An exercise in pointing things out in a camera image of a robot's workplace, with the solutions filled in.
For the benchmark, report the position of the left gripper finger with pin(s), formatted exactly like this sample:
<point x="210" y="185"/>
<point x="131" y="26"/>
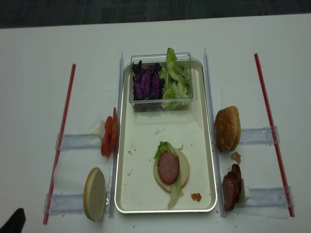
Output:
<point x="15" y="223"/>

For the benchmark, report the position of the meat patty slice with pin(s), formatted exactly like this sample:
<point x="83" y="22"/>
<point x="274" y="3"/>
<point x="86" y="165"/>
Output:
<point x="168" y="167"/>

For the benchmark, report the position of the tomato slices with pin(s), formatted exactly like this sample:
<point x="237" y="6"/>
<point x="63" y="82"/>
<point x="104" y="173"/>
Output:
<point x="109" y="139"/>

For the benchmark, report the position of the white block behind tomato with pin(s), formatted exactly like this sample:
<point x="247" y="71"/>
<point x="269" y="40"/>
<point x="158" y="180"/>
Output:
<point x="102" y="129"/>

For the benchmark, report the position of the lettuce leaf on bun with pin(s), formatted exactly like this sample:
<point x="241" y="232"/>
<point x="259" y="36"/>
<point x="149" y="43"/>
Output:
<point x="176" y="186"/>

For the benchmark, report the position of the green lettuce pile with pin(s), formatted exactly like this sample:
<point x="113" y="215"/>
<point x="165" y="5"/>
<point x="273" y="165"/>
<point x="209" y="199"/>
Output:
<point x="177" y="81"/>

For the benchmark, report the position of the remaining meat patty slices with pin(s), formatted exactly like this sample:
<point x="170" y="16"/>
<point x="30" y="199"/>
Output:
<point x="232" y="187"/>

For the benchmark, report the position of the brown crumb near patties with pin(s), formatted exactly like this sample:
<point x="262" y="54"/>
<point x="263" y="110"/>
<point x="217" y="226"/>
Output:
<point x="236" y="157"/>

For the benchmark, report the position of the white block behind patties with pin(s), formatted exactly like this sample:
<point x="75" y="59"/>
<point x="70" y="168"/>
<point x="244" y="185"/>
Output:
<point x="244" y="195"/>

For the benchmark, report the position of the lower left clear crossbar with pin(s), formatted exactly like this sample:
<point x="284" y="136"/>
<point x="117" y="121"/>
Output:
<point x="63" y="204"/>

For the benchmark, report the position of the clear crossbar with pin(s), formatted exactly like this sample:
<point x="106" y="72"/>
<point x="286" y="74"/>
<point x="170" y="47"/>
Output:
<point x="79" y="141"/>
<point x="259" y="136"/>
<point x="63" y="204"/>
<point x="269" y="197"/>

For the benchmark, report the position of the upright bun half left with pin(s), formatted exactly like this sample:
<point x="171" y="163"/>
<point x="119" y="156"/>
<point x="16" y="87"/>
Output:
<point x="94" y="195"/>

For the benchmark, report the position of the upper left clear crossbar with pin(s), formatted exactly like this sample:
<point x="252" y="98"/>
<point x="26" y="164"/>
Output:
<point x="79" y="141"/>

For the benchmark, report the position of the cream metal tray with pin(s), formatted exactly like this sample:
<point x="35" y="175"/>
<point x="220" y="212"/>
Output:
<point x="136" y="190"/>

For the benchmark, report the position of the bottom bun slice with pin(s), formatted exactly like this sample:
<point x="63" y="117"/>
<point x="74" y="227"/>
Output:
<point x="184" y="171"/>

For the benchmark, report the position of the orange food scrap on tray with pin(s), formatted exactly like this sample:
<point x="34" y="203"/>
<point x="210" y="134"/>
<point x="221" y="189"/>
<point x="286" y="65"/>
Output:
<point x="196" y="197"/>

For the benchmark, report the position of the purple cabbage leaves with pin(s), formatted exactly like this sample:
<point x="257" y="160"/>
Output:
<point x="146" y="82"/>

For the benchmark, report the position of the clear plastic salad box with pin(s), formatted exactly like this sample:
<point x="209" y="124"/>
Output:
<point x="154" y="105"/>

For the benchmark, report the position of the sesame bun tops right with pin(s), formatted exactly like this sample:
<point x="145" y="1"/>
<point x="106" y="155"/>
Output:
<point x="228" y="129"/>

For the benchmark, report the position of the right clear long divider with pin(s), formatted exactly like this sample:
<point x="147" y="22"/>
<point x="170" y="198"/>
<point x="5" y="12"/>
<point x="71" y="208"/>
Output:
<point x="215" y="151"/>

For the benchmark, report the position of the lower right clear crossbar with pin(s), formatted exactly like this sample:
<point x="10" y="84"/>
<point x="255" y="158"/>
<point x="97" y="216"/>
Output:
<point x="269" y="197"/>

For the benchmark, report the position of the upper right clear crossbar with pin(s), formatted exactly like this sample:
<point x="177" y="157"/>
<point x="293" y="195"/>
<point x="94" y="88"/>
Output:
<point x="259" y="136"/>

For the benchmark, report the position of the left red rail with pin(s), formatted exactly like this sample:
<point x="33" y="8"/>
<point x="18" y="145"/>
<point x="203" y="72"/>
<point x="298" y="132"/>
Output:
<point x="58" y="143"/>

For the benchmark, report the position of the red rail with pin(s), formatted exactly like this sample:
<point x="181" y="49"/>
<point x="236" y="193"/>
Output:
<point x="58" y="143"/>
<point x="289" y="199"/>

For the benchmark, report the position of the right red rail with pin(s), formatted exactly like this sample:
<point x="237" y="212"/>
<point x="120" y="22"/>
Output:
<point x="289" y="199"/>

